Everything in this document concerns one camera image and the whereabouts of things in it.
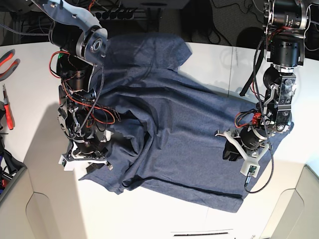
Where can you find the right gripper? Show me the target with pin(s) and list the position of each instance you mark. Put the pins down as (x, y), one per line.
(90, 153)

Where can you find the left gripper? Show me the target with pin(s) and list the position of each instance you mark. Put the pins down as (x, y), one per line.
(248, 143)

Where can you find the blue t-shirt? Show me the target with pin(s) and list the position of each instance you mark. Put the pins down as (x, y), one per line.
(164, 140)

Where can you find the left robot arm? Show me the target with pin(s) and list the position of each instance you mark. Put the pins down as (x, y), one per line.
(279, 52)

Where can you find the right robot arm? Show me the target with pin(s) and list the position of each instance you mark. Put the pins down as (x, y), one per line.
(80, 69)

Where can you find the grey storage bin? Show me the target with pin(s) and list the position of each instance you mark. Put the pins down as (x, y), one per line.
(10, 171)

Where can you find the black power strip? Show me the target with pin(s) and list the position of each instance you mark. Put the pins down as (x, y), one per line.
(137, 14)

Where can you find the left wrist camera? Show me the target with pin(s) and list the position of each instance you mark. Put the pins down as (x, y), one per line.
(249, 170)

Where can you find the red handled cutters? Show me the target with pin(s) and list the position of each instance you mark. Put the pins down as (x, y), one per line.
(8, 114)

